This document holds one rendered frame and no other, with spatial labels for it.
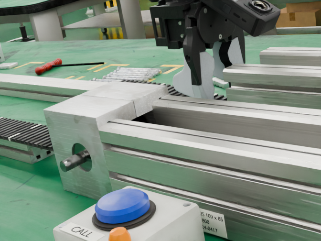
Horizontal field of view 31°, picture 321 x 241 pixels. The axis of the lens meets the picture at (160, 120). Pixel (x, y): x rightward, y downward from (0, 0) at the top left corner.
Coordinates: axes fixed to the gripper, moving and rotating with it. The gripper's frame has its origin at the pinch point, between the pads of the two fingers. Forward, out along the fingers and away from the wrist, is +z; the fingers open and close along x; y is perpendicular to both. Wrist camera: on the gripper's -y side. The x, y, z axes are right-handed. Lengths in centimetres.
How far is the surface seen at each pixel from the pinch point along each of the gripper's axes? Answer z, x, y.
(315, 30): 55, -261, 147
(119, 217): -4.8, 33.4, -18.1
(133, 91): -7.4, 16.5, -2.1
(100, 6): 51, -361, 478
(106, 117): -7.0, 22.7, -4.7
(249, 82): -5.0, 5.0, -8.3
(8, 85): 0, 2, 51
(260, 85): -4.4, 3.9, -9.0
